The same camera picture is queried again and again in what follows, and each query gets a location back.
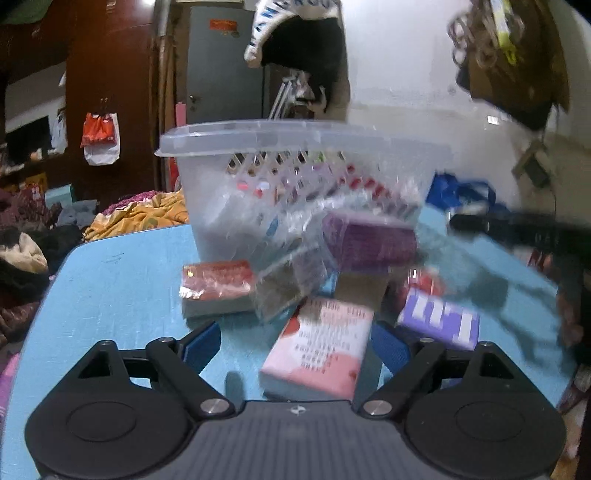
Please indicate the dark packet in clear wrap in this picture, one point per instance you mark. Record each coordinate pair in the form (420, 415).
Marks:
(286, 286)

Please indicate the yellow blanket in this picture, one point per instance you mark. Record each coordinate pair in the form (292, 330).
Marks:
(138, 217)

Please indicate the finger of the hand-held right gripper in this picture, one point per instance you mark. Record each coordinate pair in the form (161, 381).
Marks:
(489, 227)

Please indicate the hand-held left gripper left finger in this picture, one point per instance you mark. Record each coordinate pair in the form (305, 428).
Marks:
(203, 342)

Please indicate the brown wooden wardrobe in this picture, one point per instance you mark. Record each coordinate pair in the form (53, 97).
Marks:
(106, 69)

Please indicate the red packet in clear wrap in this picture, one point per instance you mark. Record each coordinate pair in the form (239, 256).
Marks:
(424, 282)

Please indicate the blue tote bag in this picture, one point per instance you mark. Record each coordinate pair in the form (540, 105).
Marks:
(461, 194)

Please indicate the purple and white lettered box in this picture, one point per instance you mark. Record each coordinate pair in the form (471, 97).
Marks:
(438, 318)

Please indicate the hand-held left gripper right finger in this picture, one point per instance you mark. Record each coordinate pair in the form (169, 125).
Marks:
(390, 345)

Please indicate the pile of dark clothes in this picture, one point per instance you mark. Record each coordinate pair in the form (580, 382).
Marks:
(27, 258)

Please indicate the small white plastic bag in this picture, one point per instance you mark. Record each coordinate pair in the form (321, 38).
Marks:
(58, 134)

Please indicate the wall charger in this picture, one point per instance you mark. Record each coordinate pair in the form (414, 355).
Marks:
(533, 166)

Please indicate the black television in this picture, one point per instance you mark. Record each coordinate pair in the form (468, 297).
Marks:
(27, 141)

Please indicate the tan box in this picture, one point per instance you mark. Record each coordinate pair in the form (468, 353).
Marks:
(360, 288)

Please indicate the pink bottle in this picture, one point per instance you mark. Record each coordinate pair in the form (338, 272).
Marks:
(181, 114)

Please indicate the white and black hoodie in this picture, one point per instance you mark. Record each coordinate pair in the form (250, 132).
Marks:
(304, 50)

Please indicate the red and white wrapped pack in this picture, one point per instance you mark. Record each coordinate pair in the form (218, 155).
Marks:
(217, 286)

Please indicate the pink and white box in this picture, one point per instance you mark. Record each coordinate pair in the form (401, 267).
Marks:
(323, 346)

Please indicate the white plastic lattice basket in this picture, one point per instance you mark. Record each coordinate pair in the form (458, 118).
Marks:
(221, 194)

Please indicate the large white plastic bag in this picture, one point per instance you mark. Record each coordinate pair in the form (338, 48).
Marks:
(104, 154)

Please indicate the orange plastic bag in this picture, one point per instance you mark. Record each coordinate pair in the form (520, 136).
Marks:
(98, 131)

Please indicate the teal box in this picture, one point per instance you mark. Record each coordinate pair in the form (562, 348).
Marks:
(59, 196)

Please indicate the grey door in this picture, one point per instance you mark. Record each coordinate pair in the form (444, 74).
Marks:
(221, 69)

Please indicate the metal crutches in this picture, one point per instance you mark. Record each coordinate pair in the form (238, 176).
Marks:
(284, 97)

